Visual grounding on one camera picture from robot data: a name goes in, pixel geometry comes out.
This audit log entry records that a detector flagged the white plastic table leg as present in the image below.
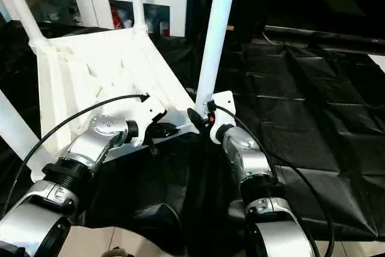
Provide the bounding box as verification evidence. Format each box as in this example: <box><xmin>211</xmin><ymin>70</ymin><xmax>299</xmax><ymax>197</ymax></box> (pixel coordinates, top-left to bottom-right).
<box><xmin>0</xmin><ymin>0</ymin><xmax>49</xmax><ymax>49</ymax></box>
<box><xmin>194</xmin><ymin>0</ymin><xmax>240</xmax><ymax>119</ymax></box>
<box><xmin>0</xmin><ymin>90</ymin><xmax>46</xmax><ymax>180</ymax></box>
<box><xmin>129</xmin><ymin>0</ymin><xmax>149</xmax><ymax>37</ymax></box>

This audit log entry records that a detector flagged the white plastic table top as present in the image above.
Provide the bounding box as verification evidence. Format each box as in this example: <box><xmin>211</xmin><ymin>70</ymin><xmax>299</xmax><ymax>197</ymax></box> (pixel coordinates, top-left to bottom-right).
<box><xmin>29</xmin><ymin>26</ymin><xmax>201</xmax><ymax>181</ymax></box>

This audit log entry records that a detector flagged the black plastic mat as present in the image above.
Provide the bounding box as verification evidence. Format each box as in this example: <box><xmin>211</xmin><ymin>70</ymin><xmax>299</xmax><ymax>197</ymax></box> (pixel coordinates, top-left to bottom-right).
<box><xmin>0</xmin><ymin>19</ymin><xmax>385</xmax><ymax>253</ymax></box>

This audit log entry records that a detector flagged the red packet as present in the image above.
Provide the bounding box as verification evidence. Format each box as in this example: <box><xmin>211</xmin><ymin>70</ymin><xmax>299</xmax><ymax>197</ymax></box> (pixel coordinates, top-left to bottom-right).
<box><xmin>111</xmin><ymin>7</ymin><xmax>122</xmax><ymax>29</ymax></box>

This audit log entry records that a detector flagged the dark grey robot foot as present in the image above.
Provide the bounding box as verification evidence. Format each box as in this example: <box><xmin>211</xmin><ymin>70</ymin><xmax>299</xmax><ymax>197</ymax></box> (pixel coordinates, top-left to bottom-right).
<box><xmin>103</xmin><ymin>246</ymin><xmax>132</xmax><ymax>257</ymax></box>

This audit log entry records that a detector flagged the long black bar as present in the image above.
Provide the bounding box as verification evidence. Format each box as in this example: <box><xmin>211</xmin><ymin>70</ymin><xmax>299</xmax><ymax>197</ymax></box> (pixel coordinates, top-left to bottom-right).
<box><xmin>264</xmin><ymin>25</ymin><xmax>385</xmax><ymax>48</ymax></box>

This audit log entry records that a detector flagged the white flat board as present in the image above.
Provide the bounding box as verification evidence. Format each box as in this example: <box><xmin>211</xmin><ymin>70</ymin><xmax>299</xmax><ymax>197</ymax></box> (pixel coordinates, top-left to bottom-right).
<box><xmin>368</xmin><ymin>54</ymin><xmax>385</xmax><ymax>75</ymax></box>

